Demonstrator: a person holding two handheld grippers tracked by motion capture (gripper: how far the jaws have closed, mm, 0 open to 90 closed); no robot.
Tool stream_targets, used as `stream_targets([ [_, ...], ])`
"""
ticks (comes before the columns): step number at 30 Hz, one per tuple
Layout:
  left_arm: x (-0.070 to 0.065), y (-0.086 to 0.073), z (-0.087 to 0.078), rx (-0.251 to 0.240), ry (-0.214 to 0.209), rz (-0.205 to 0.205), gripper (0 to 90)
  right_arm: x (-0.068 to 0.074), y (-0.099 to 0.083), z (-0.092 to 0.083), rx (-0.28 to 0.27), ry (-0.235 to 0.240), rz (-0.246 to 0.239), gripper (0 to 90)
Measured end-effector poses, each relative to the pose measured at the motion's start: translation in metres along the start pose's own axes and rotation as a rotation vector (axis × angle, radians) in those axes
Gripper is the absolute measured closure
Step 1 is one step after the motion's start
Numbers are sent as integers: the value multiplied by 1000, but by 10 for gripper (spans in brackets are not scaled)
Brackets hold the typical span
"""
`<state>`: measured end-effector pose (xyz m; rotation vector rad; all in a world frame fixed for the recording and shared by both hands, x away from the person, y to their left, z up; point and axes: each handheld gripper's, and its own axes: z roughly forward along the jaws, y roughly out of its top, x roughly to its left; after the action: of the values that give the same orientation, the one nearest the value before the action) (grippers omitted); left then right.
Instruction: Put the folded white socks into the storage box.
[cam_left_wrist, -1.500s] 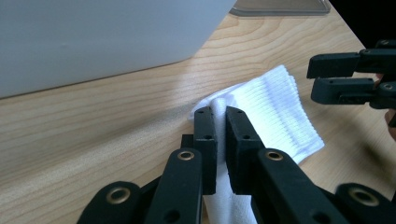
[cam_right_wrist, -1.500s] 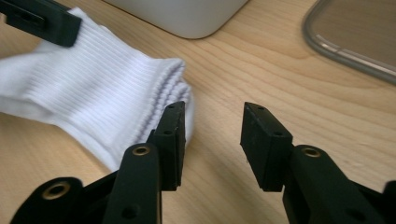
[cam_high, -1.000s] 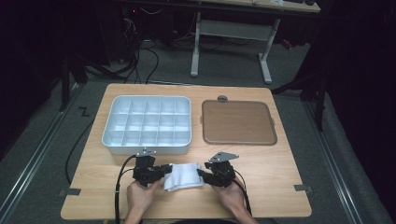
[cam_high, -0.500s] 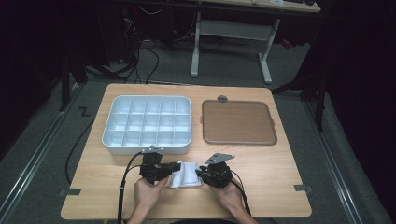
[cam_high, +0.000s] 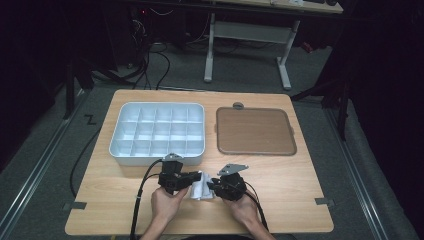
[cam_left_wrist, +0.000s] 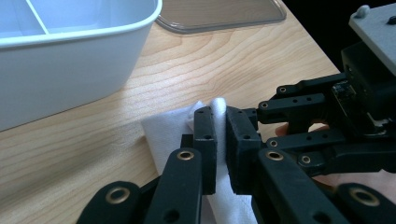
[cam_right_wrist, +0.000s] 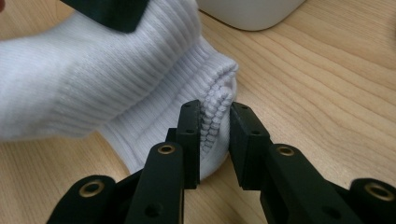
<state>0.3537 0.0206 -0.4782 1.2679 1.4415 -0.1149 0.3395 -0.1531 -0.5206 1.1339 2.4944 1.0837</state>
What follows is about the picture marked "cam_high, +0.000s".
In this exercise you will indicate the small red object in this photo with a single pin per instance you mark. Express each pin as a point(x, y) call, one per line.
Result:
point(307, 47)

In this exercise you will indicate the aluminium floor rail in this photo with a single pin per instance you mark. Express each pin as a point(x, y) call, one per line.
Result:
point(360, 186)
point(33, 173)

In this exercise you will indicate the person's right hand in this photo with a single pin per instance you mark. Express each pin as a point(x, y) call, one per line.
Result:
point(245, 210)

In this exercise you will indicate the person's left hand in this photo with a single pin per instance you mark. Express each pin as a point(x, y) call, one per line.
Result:
point(165, 205)

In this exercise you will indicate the grey round table grommet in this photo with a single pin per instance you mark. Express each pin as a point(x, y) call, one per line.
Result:
point(238, 105)

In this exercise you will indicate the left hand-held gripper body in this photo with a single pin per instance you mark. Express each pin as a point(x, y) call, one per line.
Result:
point(171, 178)

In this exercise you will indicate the desk with white frame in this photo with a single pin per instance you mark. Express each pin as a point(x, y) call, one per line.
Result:
point(250, 31)

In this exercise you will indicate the black metal stand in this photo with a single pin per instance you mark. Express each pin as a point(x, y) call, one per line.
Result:
point(341, 110)
point(69, 90)

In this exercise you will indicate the white ribbed cloth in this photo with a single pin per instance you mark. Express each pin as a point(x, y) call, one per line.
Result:
point(200, 192)

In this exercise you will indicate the grey tape piece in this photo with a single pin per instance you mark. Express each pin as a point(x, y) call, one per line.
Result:
point(324, 201)
point(75, 206)

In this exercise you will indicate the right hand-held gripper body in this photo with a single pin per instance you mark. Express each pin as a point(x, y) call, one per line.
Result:
point(231, 186)

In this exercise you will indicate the white compartment organizer box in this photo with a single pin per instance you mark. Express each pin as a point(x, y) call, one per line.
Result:
point(156, 130)

